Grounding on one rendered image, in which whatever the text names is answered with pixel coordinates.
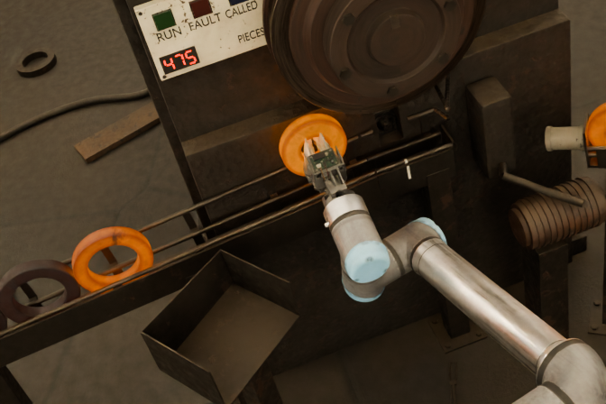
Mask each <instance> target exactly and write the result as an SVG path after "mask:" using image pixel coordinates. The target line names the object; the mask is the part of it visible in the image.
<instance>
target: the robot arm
mask: <svg viewBox="0 0 606 404"><path fill-rule="evenodd" d="M313 143H314V144H315V145H316V146H317V150H318V151H319V152H317V153H315V150H314V147H313V146H312V144H313ZM303 170H304V173H305V176H306V178H307V179H308V183H309V184H311V183H313V185H314V189H315V190H317V191H319V192H320V193H323V192H326V195H324V196H323V198H322V201H323V204H324V207H325V210H324V212H323V214H324V217H325V220H326V223H325V227H329V229H330V232H331V235H332V236H333V238H334V241H335V244H336V247H337V249H338V251H339V253H340V258H341V267H342V282H343V285H344V289H345V291H346V293H347V294H348V295H349V296H350V297H351V298H353V299H354V300H357V301H360V302H370V301H373V300H375V299H377V298H378V297H379V296H380V295H381V293H382V292H383V291H384V288H385V286H387V285H388V284H390V283H392V282H393V281H394V280H396V279H398V278H400V277H402V276H403V275H405V274H406V273H408V272H410V271H412V270H413V271H414V272H415V273H416V274H418V275H420V276H422V277H423V278H424V279H425V280H426V281H427V282H429V283H430V284H431V285H432V286H433V287H434V288H436V289H437V290H438V291H439V292H440V293H441V294H443V295H444V296H445V297H446V298H447V299H448V300H450V301H451V302H452V303H453V304H454V305H455V306H456V307H458V308H459V309H460V310H461V311H462V312H464V313H465V314H466V315H467V316H468V317H469V318H470V319H471V320H472V321H473V322H474V323H475V324H476V325H478V326H479V327H480V328H481V329H482V330H483V331H485V332H486V333H487V334H488V335H489V336H491V337H492V338H493V339H494V340H495V341H496V342H497V343H499V344H500V345H501V346H502V347H503V348H504V349H506V350H507V351H508V352H509V353H510V354H511V355H513V356H514V357H515V358H516V359H517V360H518V361H520V362H521V363H522V364H523V365H524V366H525V367H527V368H528V369H529V370H530V371H531V372H532V373H534V374H535V375H536V383H537V387H536V388H535V389H533V390H532V391H530V392H529V393H527V394H526V395H524V396H523V397H521V398H520V399H518V400H516V401H515V402H513V403H512V404H606V368H605V366H604V363H603V361H602V359H601V357H600V356H599V355H598V354H597V353H596V352H595V351H594V350H593V349H592V348H591V347H590V346H589V345H588V344H587V343H585V342H584V341H582V340H580V339H577V338H569V339H566V338H564V337H563V336H562V335H560V334H559V333H558V332H556V331H555V329H554V328H552V327H551V326H549V325H548V324H547V323H546V322H544V321H543V320H542V319H541V318H539V317H538V316H536V315H535V314H534V313H533V312H531V311H530V310H529V309H527V308H526V307H525V306H523V305H522V304H521V303H520V302H518V301H517V300H516V299H514V298H513V297H512V296H511V295H510V294H509V293H508V292H506V291H505V290H504V289H502V288H501V287H500V286H498V285H497V284H496V283H495V282H493V281H492V280H490V279H489V278H488V277H487V276H485V275H484V274H483V273H482V272H480V271H479V270H477V269H476V268H475V267H474V266H472V265H471V264H470V263H469V262H468V261H467V260H465V259H464V258H463V257H462V256H460V255H459V254H458V253H456V252H455V251H454V250H452V249H451V248H450V247H449V246H447V243H446V239H445V236H444V234H443V232H442V231H441V229H440V228H439V227H438V225H436V224H435V222H433V221H432V220H431V219H429V218H426V217H420V218H419V219H417V220H415V221H411V222H410V223H408V224H407V225H406V226H404V227H402V228H401V229H399V230H398V231H397V232H395V233H393V234H391V235H389V236H388V237H386V238H384V239H383V240H382V239H381V238H380V236H379V234H378V232H377V229H376V227H375V225H374V223H373V221H372V218H371V216H370V213H369V211H368V209H367V207H366V205H365V203H364V201H363V198H362V197H361V196H359V195H356V194H355V193H354V192H353V191H352V190H348V189H347V187H346V185H345V181H346V180H347V175H346V167H345V164H344V160H343V157H342V156H341V154H340V152H339V150H338V149H337V146H335V151H334V150H333V148H331V147H330V145H329V144H328V143H327V142H326V141H325V138H324V136H323V134H322V133H320V134H319V137H314V138H311V139H309V140H307V139H305V143H304V162H303Z"/></svg>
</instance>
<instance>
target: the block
mask: <svg viewBox="0 0 606 404"><path fill-rule="evenodd" d="M466 98H467V106H468V115H469V124H470V133H471V141H472V150H473V158H474V160H475V161H476V162H477V164H478V165H479V167H480V168H481V169H482V171H483V172H484V174H485V175H486V177H487V178H488V179H493V178H496V177H499V164H500V163H501V162H505V163H506V164H507V172H508V173H509V172H511V171H514V170H515V169H516V158H515V143H514V129H513V114H512V101H511V95H510V94H509V93H508V91H507V90H506V89H505V88H504V87H503V86H502V84H501V83H500V82H499V81H498V79H496V78H495V77H488V78H485V79H482V80H479V81H476V82H474V83H472V84H469V85H468V86H466Z"/></svg>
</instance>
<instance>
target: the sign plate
mask: <svg viewBox="0 0 606 404"><path fill-rule="evenodd" d="M196 1H198V0H152V1H150V2H147V3H145V4H142V5H137V6H135V7H134V8H133V9H134V11H135V13H136V16H137V19H138V21H139V24H140V25H141V28H142V32H143V35H144V38H145V40H146V42H147V44H148V47H149V50H150V52H151V55H152V58H153V61H154V63H155V66H156V68H157V70H158V73H159V75H160V78H161V81H162V80H165V79H168V78H173V77H176V76H177V75H180V74H183V73H186V72H189V71H191V70H194V69H198V68H201V67H204V66H206V65H209V64H212V63H215V62H217V61H219V60H224V59H227V58H230V57H233V56H235V55H237V54H240V53H243V52H246V51H250V50H253V49H256V48H258V47H261V46H263V45H266V44H267V42H266V40H265V36H264V32H263V27H262V3H263V0H247V1H244V2H241V3H239V4H236V5H231V2H230V0H207V1H208V3H209V6H210V9H211V12H212V13H210V14H205V15H202V16H199V17H198V18H195V15H194V13H193V10H192V7H191V4H190V3H193V2H196ZM169 10H170V12H171V15H172V18H173V21H174V23H175V25H173V26H171V27H168V28H166V29H163V30H160V31H159V30H158V27H157V24H156V22H155V20H154V17H153V16H154V15H156V14H161V13H163V12H166V11H169ZM186 51H191V52H188V53H187V56H188V57H191V56H193V57H195V58H196V61H195V60H194V58H190V59H189V58H188V57H187V58H186V56H185V53H186ZM178 54H180V55H182V56H183V58H184V59H182V58H181V56H180V55H179V56H178V57H175V55H178ZM170 59H172V61H173V63H171V61H170ZM164 60H165V62H166V65H164V62H163V61H164ZM183 60H185V63H186V65H184V63H183ZM194 61H195V62H196V63H193V64H190V63H191V62H194ZM168 64H174V66H175V69H174V68H173V66H172V65H169V66H167V65H168Z"/></svg>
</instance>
